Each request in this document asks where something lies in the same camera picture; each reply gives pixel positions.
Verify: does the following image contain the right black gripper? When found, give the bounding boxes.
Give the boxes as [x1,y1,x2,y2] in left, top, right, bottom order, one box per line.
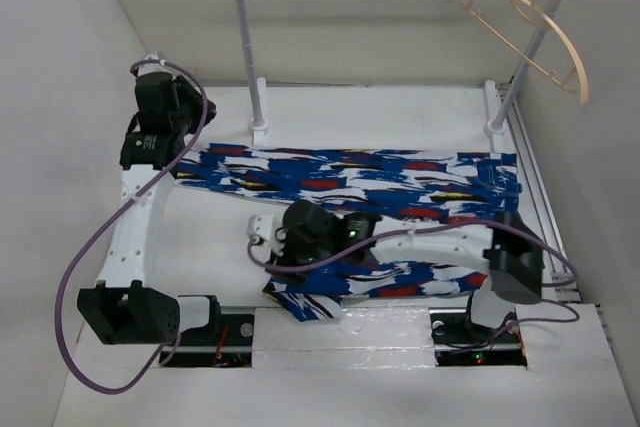
[266,224,333,285]

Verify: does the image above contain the blue white red patterned trousers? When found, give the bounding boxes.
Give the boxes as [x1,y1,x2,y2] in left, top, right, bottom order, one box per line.
[178,143,521,322]

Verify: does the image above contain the beige plastic clothes hanger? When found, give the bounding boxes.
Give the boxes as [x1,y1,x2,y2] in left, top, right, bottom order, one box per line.
[458,0,590,105]

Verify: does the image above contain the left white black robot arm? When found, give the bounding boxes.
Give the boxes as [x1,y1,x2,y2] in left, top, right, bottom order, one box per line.
[77,69,223,345]

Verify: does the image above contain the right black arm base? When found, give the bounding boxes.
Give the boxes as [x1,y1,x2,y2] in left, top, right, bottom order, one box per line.
[429,309,527,367]

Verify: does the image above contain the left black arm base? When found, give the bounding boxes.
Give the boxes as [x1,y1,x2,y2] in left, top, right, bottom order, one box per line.
[158,308,255,369]

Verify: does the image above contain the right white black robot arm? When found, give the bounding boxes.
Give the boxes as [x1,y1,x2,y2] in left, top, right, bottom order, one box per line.
[265,201,544,341]

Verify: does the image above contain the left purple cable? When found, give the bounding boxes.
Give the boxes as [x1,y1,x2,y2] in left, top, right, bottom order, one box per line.
[53,60,209,394]

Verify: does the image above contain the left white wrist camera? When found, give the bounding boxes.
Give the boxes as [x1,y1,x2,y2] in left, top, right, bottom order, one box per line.
[144,51,166,66]

